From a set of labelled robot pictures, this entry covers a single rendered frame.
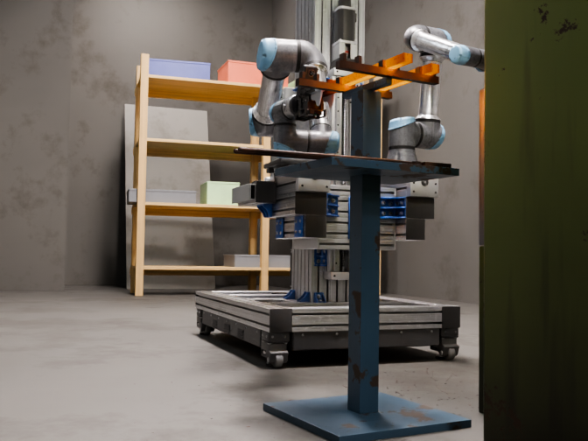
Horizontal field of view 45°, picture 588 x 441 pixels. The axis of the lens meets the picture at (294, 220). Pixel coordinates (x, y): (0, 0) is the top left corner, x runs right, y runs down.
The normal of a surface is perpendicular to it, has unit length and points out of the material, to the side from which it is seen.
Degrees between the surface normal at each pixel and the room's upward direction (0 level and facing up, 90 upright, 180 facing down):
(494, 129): 90
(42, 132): 90
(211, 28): 90
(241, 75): 90
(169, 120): 74
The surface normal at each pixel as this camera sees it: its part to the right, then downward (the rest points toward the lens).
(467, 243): -0.93, -0.04
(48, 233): 0.36, -0.04
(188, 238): 0.35, -0.31
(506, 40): -0.77, -0.04
